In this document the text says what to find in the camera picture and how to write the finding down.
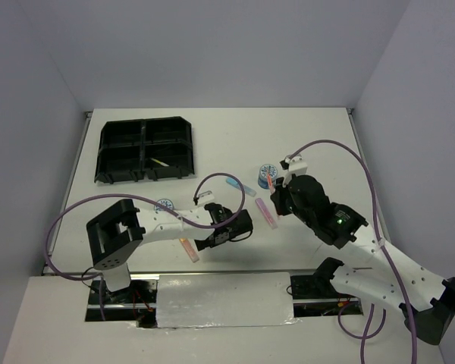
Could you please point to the blue paint jar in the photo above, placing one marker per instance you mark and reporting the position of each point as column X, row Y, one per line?
column 163, row 205
column 262, row 180

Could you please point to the blue paint jar right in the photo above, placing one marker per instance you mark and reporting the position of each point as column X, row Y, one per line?
column 262, row 180

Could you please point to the blue paint jar left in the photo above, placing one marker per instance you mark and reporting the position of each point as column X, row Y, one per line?
column 163, row 205

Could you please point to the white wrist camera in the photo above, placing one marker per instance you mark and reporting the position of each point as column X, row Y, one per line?
column 204, row 198
column 293, row 166

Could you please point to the thin yellow highlighter pen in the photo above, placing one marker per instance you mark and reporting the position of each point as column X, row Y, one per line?
column 163, row 164

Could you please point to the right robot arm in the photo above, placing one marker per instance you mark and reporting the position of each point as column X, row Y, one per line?
column 370, row 268

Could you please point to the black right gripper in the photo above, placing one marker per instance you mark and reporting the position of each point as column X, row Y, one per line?
column 277, row 197

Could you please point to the blue-capped glue stick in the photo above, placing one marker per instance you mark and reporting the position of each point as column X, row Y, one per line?
column 248, row 190

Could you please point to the silver foil-covered panel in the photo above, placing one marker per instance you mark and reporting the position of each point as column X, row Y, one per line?
column 224, row 300

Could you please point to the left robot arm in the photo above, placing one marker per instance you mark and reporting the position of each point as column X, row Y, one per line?
column 116, row 233

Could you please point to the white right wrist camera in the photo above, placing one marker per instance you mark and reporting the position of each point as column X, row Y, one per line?
column 293, row 166

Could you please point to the black four-compartment organizer tray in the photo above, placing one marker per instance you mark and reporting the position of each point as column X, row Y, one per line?
column 125, row 149

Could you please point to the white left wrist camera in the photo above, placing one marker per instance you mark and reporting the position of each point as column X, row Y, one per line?
column 204, row 198

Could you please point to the orange-capped pink glue stick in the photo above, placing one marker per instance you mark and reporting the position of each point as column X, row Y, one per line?
column 190, row 250

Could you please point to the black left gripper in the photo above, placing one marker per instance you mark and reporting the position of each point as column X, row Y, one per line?
column 202, row 244

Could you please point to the thin orange highlighter pen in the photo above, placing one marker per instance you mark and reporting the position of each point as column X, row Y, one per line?
column 269, row 181

